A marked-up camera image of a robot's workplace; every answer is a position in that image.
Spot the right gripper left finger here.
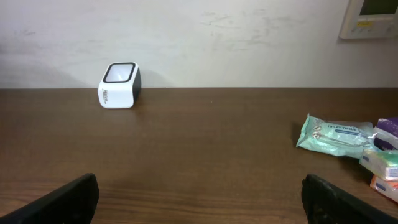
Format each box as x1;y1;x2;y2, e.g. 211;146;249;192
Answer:
1;173;100;224

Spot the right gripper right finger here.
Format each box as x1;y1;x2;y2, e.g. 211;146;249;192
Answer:
301;174;397;224

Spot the small orange tissue packet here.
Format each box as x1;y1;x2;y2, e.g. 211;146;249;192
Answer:
370;175;398;203

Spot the teal wet wipes packet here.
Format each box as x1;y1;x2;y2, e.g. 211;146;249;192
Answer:
296;115;379;159

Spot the small green tissue packet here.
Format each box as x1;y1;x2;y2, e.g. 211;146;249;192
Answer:
359;150;397;181

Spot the pink purple tissue pack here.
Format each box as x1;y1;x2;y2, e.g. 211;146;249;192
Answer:
374;117;397;151

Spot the white barcode scanner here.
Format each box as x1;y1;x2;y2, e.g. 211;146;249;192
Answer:
98;62;142;109

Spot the wall thermostat control panel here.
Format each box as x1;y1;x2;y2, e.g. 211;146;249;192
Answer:
339;0;397;39

